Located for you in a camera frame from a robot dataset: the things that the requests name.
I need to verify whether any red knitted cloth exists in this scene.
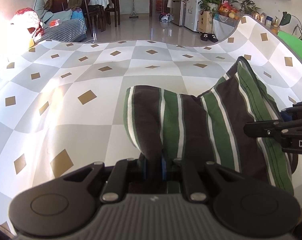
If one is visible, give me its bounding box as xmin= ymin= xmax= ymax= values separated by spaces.
xmin=10 ymin=8 xmax=44 ymax=41

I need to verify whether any checkered fabric sofa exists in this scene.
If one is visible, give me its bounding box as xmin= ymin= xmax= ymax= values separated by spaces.
xmin=34 ymin=18 xmax=87 ymax=43

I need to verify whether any black slippers pair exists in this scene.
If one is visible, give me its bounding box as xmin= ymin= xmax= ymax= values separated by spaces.
xmin=200 ymin=33 xmax=218 ymax=43

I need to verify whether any brown cardboard box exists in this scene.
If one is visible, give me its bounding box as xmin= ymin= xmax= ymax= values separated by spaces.
xmin=197 ymin=11 xmax=213 ymax=34

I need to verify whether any dark wooden dining chair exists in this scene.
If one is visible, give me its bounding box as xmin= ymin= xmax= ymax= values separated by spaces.
xmin=68 ymin=0 xmax=121 ymax=35

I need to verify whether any white refrigerator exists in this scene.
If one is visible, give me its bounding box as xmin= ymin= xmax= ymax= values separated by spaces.
xmin=171 ymin=0 xmax=201 ymax=32

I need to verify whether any white cloth covered counter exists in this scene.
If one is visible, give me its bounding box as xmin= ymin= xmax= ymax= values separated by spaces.
xmin=212 ymin=14 xmax=239 ymax=41

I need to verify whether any checkered diamond pattern tablecloth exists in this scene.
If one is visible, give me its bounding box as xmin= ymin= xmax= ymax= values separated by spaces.
xmin=0 ymin=16 xmax=302 ymax=232

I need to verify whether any plastic bag on floor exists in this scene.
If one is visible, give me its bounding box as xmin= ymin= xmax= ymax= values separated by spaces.
xmin=159 ymin=12 xmax=174 ymax=23

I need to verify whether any fruit pile on counter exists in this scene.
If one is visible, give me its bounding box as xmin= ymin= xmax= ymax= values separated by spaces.
xmin=218 ymin=1 xmax=240 ymax=20

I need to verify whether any green plastic object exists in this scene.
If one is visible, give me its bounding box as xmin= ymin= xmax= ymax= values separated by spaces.
xmin=278 ymin=30 xmax=302 ymax=60

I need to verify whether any green brown striped shirt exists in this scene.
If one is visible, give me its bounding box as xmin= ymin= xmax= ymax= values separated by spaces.
xmin=123 ymin=57 xmax=294 ymax=193

